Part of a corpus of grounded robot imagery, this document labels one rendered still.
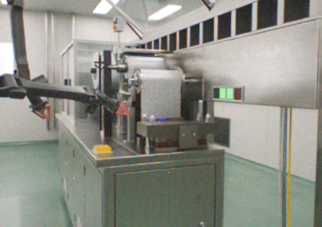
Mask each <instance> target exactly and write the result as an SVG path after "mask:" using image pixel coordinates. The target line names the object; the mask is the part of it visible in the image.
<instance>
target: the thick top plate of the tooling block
mask: <svg viewBox="0 0 322 227"><path fill-rule="evenodd" d="M149 123H150V122H149V121H147V123H142V122H137V133H138V134H141V135H142V136H145V137H164V136H178V127H179V126H190V125H197V126H198V134H217V133H218V127H219V123H218V122H214V121H212V122H205V120H204V119H203V120H184V121H156V124H155V125H149Z"/></svg>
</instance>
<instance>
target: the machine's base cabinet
mask: <svg viewBox="0 0 322 227"><path fill-rule="evenodd" d="M57 130H58V134H59V181H60V184H61V188H62V189H63V194H64V197H65V202H66V203H67V207H68V212H69V214H70V218H71V220H72V224H73V227H201V223H202V222H203V223H205V227H223V218H224V162H225V156H222V157H207V158H201V159H186V160H175V161H169V162H154V163H144V164H138V165H122V166H118V167H102V168H96V167H95V165H94V164H93V163H92V161H91V160H90V159H89V158H88V157H87V155H86V153H85V152H84V151H83V150H82V149H81V148H80V147H79V145H78V144H77V143H76V142H75V140H74V139H73V137H72V136H71V135H69V133H68V132H67V130H66V129H65V128H64V126H63V125H62V124H61V123H60V122H59V121H58V127H57Z"/></svg>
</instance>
